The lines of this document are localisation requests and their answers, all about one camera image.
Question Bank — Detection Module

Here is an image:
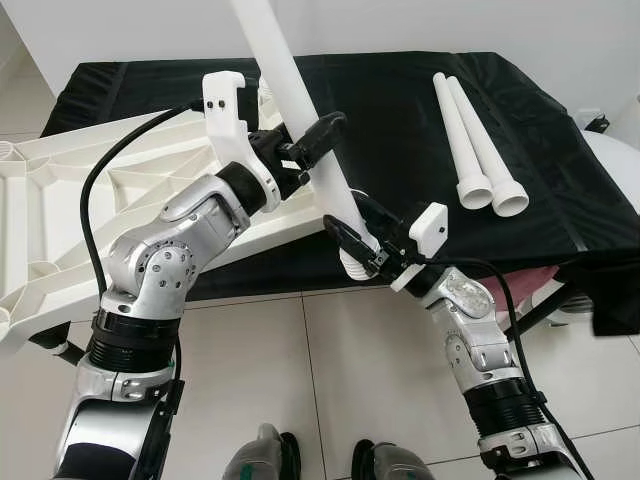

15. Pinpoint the black tablecloth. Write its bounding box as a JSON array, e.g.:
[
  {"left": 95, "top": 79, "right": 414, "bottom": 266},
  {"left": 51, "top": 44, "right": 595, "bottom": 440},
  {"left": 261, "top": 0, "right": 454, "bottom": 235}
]
[{"left": 40, "top": 50, "right": 640, "bottom": 338}]

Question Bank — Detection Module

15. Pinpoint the white plastic table top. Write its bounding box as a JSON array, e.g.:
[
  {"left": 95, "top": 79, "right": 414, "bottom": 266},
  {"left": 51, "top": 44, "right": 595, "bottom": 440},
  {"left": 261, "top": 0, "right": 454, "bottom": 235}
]
[{"left": 0, "top": 85, "right": 351, "bottom": 358}]

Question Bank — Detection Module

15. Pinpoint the grey robot right leg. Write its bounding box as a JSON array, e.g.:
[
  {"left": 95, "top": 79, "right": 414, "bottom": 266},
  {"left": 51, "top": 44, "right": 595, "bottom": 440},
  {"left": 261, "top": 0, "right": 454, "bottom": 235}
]
[{"left": 350, "top": 440, "right": 433, "bottom": 480}]

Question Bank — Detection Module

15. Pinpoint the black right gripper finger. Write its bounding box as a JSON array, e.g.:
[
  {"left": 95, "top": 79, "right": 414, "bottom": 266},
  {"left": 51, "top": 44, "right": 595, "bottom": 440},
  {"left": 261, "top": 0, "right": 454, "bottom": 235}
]
[
  {"left": 356, "top": 194, "right": 402, "bottom": 244},
  {"left": 323, "top": 214, "right": 380, "bottom": 274}
]

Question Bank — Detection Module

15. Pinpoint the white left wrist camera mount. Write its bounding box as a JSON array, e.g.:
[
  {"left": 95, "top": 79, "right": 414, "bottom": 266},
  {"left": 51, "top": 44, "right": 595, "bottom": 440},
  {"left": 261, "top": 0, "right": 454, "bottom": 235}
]
[{"left": 202, "top": 70, "right": 283, "bottom": 209}]

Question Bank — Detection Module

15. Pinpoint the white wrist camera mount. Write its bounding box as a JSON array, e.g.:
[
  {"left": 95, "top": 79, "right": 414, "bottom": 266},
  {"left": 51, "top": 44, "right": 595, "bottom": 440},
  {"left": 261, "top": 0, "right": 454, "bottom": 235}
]
[
  {"left": 390, "top": 203, "right": 449, "bottom": 294},
  {"left": 202, "top": 70, "right": 283, "bottom": 209}
]

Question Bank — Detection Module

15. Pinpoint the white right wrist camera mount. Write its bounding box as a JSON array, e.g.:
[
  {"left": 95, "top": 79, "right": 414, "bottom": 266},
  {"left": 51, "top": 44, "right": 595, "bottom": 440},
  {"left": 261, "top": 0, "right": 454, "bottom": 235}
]
[{"left": 390, "top": 203, "right": 449, "bottom": 294}]

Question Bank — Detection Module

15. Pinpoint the grey robot left leg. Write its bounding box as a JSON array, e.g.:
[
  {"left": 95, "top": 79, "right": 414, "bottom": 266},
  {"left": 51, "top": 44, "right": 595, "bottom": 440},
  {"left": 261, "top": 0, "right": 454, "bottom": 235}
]
[{"left": 222, "top": 423, "right": 301, "bottom": 480}]

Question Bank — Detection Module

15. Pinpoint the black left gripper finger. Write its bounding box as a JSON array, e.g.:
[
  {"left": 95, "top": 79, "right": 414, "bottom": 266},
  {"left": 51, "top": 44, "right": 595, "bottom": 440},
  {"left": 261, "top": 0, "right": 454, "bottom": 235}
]
[{"left": 295, "top": 111, "right": 349, "bottom": 167}]

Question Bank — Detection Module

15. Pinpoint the pink object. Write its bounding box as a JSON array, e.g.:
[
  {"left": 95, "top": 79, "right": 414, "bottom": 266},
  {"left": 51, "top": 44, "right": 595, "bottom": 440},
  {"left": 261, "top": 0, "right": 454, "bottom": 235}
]
[{"left": 480, "top": 265, "right": 559, "bottom": 301}]

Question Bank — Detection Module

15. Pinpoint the white plastic table leg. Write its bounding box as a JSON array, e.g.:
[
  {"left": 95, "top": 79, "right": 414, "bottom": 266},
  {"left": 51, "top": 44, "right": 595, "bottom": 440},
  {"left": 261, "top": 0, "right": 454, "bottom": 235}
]
[
  {"left": 432, "top": 72, "right": 496, "bottom": 211},
  {"left": 230, "top": 0, "right": 381, "bottom": 283},
  {"left": 447, "top": 77, "right": 531, "bottom": 219}
]

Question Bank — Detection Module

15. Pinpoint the grey robot leg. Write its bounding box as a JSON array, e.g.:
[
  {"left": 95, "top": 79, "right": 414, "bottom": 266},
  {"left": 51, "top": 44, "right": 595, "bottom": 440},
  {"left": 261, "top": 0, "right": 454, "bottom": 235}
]
[
  {"left": 350, "top": 440, "right": 433, "bottom": 480},
  {"left": 222, "top": 423, "right": 301, "bottom": 480}
]

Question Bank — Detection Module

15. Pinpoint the black metal table leg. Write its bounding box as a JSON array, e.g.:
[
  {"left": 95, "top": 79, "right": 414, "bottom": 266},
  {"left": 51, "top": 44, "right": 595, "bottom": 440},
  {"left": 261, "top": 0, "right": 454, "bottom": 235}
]
[
  {"left": 30, "top": 335, "right": 86, "bottom": 366},
  {"left": 505, "top": 285, "right": 576, "bottom": 341}
]

